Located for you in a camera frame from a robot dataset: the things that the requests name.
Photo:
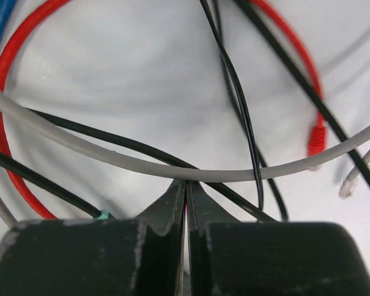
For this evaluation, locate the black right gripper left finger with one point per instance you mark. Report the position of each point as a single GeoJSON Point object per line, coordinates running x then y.
{"type": "Point", "coordinates": [136, 256]}

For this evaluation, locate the black ethernet cable teal plug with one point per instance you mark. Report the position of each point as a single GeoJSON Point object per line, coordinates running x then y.
{"type": "Point", "coordinates": [22, 172]}

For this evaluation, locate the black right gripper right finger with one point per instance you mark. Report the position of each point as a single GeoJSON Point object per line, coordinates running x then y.
{"type": "Point", "coordinates": [230, 257]}

